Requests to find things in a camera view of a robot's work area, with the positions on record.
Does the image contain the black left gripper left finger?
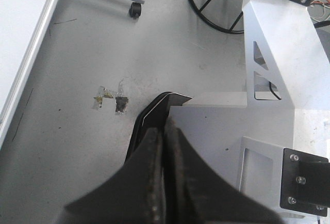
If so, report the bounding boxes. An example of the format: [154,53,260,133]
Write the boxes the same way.
[64,128,163,223]

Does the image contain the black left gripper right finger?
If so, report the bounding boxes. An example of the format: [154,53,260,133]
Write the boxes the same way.
[164,122,283,223]

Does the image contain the white whiteboard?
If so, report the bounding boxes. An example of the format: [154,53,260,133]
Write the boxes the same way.
[1,0,58,141]

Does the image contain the black curved sheet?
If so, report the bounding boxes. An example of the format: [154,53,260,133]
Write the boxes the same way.
[125,91,192,162]

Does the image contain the tape scraps on floor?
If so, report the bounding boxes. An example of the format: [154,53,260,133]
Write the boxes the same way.
[92,77,129,115]

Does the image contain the black mounting plate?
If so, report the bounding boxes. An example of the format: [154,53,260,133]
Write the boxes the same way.
[279,148,329,217]

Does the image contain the black caster wheel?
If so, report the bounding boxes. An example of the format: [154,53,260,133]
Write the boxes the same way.
[129,2,142,18]

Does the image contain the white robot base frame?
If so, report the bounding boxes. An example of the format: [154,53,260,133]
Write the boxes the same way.
[170,0,329,223]

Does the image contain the black round wire stand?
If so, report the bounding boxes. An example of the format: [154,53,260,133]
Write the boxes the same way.
[188,0,244,35]

